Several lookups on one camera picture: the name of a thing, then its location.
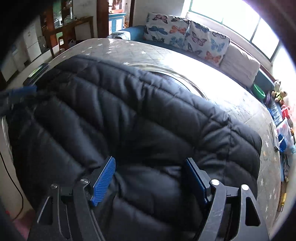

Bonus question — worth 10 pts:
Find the black puffer down jacket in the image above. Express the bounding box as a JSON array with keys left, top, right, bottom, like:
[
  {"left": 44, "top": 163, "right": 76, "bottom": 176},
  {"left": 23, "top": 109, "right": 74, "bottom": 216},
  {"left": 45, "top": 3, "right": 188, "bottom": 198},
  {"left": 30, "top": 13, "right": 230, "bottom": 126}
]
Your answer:
[{"left": 6, "top": 55, "right": 262, "bottom": 240}]

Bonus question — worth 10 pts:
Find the black tablet device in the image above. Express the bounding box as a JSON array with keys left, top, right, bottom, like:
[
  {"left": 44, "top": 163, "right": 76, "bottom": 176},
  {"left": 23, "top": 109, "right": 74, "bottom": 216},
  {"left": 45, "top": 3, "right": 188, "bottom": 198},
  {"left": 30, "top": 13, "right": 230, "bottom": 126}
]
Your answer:
[{"left": 23, "top": 63, "right": 49, "bottom": 86}]

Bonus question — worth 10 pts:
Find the white refrigerator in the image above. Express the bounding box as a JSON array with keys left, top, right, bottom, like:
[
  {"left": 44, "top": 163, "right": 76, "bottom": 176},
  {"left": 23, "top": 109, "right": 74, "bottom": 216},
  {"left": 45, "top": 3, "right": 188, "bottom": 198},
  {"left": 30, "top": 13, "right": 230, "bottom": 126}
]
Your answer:
[{"left": 23, "top": 23, "right": 42, "bottom": 62}]

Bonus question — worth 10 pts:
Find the dark wooden desk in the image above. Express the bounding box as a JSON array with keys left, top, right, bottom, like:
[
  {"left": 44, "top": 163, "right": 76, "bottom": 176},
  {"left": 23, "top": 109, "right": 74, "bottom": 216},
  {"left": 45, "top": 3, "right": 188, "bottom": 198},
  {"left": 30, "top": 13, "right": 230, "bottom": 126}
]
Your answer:
[{"left": 42, "top": 16, "right": 94, "bottom": 59}]

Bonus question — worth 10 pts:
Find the long grey box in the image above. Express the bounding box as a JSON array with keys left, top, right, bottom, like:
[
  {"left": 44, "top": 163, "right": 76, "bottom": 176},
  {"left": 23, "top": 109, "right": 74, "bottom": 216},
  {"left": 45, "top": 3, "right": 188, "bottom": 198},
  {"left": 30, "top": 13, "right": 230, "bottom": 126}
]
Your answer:
[{"left": 269, "top": 121, "right": 280, "bottom": 152}]

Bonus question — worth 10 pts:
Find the grey star quilted mattress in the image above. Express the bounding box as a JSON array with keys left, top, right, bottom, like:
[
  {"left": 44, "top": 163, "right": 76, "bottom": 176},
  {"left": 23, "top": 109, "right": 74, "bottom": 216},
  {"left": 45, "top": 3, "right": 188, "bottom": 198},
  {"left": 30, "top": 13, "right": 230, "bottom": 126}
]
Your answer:
[{"left": 0, "top": 37, "right": 286, "bottom": 235}]

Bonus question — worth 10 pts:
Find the clear toy storage bag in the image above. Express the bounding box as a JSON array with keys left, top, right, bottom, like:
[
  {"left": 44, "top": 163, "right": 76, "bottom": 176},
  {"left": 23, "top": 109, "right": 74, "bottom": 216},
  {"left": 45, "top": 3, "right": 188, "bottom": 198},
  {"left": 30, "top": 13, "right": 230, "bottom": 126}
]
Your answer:
[{"left": 276, "top": 118, "right": 295, "bottom": 155}]

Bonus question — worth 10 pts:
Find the green plastic bowl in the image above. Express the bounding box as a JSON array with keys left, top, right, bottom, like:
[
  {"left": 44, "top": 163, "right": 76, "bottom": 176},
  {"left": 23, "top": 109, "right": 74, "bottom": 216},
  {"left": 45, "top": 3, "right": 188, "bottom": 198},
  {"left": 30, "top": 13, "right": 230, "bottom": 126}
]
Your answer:
[{"left": 252, "top": 84, "right": 266, "bottom": 100}]

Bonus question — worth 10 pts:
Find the blue white cabinet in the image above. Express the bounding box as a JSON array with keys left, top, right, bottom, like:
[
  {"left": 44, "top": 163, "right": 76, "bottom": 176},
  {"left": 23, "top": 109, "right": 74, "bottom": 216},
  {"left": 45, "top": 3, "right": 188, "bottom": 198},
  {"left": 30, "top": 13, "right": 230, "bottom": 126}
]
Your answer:
[{"left": 108, "top": 13, "right": 126, "bottom": 34}]

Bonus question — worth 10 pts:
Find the red toy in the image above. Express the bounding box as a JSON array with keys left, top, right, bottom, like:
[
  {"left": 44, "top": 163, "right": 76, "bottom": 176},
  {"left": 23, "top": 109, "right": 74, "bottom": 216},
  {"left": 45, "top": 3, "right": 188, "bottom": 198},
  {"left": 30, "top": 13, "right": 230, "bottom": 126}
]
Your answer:
[{"left": 281, "top": 105, "right": 291, "bottom": 120}]

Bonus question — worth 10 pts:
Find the brown plush toy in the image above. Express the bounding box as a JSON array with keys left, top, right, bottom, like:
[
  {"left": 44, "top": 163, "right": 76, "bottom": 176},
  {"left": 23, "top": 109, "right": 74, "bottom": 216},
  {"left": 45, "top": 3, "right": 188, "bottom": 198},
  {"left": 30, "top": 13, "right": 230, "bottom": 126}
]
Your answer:
[{"left": 271, "top": 90, "right": 287, "bottom": 106}]

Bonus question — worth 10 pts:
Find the white plain pillow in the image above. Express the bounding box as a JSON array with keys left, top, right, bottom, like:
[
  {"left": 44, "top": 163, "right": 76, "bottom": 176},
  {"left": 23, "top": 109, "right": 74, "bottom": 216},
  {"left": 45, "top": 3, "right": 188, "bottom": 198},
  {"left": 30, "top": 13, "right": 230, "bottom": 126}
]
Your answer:
[{"left": 220, "top": 43, "right": 260, "bottom": 87}]

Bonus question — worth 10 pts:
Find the right butterfly pillow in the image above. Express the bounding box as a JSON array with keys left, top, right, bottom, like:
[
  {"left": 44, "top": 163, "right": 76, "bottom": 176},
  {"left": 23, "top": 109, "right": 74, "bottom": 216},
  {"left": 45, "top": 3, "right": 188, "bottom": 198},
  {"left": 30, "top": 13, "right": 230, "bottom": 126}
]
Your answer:
[{"left": 183, "top": 21, "right": 231, "bottom": 67}]

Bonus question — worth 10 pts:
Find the butterfly pillow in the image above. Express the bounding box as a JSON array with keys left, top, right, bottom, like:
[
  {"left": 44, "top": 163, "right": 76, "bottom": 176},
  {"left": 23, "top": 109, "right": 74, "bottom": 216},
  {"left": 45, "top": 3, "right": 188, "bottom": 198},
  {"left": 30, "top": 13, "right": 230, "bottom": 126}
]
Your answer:
[
  {"left": 143, "top": 13, "right": 190, "bottom": 49},
  {"left": 183, "top": 21, "right": 231, "bottom": 67}
]

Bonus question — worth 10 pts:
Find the left butterfly pillow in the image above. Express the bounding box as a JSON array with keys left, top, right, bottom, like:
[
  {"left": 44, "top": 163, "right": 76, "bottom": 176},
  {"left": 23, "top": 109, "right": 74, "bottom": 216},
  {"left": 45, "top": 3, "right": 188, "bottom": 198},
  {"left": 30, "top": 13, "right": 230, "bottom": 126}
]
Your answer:
[{"left": 143, "top": 13, "right": 190, "bottom": 49}]

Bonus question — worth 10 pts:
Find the green framed window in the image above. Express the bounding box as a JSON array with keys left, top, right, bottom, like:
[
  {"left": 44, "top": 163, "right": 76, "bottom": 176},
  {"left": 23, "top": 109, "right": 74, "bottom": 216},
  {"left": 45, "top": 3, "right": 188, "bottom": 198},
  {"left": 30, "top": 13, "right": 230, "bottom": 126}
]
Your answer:
[{"left": 189, "top": 0, "right": 280, "bottom": 61}]

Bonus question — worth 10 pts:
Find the brown wooden door frame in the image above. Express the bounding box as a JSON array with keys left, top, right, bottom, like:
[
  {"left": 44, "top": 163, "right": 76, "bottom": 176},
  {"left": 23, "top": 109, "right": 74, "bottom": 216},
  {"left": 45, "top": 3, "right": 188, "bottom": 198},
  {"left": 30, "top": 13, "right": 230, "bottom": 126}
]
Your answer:
[{"left": 96, "top": 0, "right": 135, "bottom": 38}]

